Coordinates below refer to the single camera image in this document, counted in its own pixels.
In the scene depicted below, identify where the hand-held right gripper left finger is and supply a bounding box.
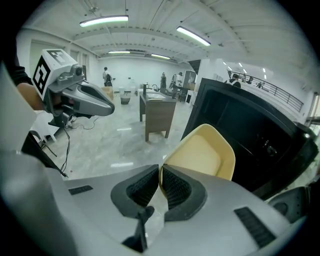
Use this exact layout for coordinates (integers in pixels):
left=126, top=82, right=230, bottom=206
left=110, top=164, right=160, bottom=219

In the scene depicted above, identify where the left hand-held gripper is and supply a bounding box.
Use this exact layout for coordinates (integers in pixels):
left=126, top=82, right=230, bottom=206
left=31, top=49, right=116, bottom=128

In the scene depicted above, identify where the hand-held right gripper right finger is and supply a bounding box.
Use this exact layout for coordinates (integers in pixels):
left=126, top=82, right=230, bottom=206
left=159, top=163, right=208, bottom=222

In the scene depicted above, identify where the yellow plastic tray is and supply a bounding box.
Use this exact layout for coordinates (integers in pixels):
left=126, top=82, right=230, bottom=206
left=158, top=123, right=237, bottom=201

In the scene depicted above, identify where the person's left forearm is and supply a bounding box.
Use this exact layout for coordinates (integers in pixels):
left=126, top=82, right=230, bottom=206
left=16, top=82, right=45, bottom=111

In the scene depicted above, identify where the white table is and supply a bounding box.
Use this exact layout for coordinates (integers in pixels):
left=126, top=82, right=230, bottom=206
left=29, top=109, right=65, bottom=144

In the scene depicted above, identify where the white washbasin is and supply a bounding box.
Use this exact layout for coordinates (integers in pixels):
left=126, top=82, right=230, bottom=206
left=145, top=92, right=167, bottom=100

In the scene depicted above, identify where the dark wooden vanity desk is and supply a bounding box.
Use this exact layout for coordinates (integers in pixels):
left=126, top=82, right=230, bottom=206
left=138, top=90, right=177, bottom=142

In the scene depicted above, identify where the black chair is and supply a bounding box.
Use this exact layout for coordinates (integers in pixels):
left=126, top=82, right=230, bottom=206
left=21, top=129, right=59, bottom=171

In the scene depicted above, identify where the person's black shirt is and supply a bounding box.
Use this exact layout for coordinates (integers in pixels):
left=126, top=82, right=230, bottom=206
left=3, top=52, right=33, bottom=87

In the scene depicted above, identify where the black mezzanine railing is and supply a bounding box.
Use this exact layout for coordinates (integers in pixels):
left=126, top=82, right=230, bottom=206
left=246, top=76, right=305, bottom=113

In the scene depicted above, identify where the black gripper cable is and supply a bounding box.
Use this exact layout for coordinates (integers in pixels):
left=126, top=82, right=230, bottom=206
left=59, top=117, right=76, bottom=179

